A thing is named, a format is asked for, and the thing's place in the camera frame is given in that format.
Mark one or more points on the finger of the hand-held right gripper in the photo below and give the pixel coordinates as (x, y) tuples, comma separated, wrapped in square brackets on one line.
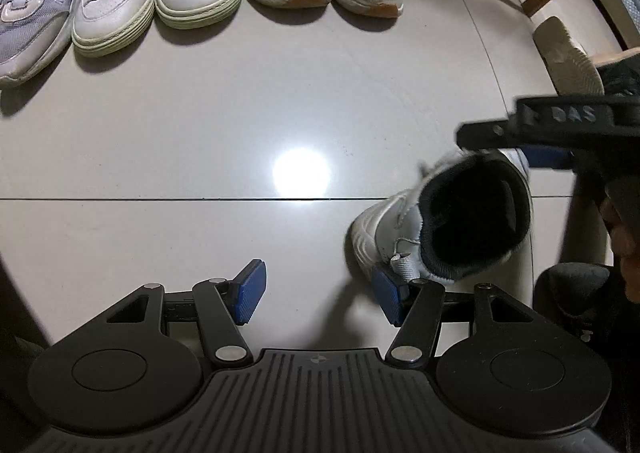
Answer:
[(487, 135), (547, 158)]

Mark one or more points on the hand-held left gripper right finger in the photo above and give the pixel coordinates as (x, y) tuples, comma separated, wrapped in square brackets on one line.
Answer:
[(389, 298)]

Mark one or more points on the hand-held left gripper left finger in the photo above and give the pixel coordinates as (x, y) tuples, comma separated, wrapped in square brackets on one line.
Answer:
[(250, 293)]

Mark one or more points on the purple dial sneaker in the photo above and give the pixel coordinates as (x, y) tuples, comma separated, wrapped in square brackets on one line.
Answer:
[(35, 23)]

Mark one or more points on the person's right hand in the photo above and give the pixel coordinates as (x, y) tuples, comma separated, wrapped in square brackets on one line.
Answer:
[(630, 258)]

